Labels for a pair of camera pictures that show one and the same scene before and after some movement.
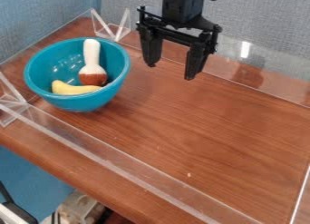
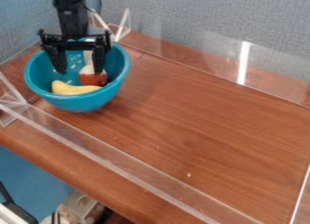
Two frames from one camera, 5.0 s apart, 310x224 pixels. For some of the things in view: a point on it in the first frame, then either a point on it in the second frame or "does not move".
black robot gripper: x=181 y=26 → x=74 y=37
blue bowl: x=58 y=61 does not move
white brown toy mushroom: x=93 y=73 does not move
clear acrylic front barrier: x=122 y=165 does not move
